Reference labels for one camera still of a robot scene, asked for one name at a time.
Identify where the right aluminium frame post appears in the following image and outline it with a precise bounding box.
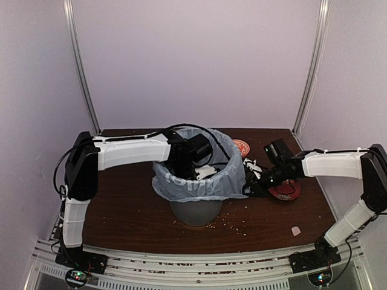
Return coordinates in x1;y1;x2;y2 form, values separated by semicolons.
292;0;330;138

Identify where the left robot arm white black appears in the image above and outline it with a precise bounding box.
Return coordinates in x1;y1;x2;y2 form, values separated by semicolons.
58;128;213;268

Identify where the orange white patterned bowl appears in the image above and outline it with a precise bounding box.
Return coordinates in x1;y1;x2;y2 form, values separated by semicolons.
233;139;250;158

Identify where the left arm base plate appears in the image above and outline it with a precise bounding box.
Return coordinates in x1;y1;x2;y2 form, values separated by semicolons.
55;251;108;274

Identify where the left aluminium frame post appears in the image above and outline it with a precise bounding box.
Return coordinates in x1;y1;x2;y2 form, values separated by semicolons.
63;0;102;135

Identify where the red floral overturned bowl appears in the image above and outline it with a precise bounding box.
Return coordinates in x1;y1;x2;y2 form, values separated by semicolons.
269;180;302;201

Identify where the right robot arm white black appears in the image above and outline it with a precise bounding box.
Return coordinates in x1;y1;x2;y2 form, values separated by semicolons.
242;138;386;267

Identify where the small pink paper scrap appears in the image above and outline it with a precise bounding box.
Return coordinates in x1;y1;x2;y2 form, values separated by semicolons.
291;226;301;236

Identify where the aluminium frame post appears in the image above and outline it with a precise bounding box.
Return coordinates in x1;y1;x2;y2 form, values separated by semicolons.
292;0;330;138
63;0;102;135

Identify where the light blue plastic trash bag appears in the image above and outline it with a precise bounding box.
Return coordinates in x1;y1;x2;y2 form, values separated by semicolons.
152;127;247;202

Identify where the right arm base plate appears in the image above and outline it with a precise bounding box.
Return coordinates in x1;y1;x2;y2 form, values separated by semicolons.
289;250;341;274

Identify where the grey mesh trash bin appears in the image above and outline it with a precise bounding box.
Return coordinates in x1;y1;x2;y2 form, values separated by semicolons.
170;200;223;227

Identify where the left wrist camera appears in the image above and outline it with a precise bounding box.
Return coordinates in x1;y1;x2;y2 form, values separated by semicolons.
194;165;219;181

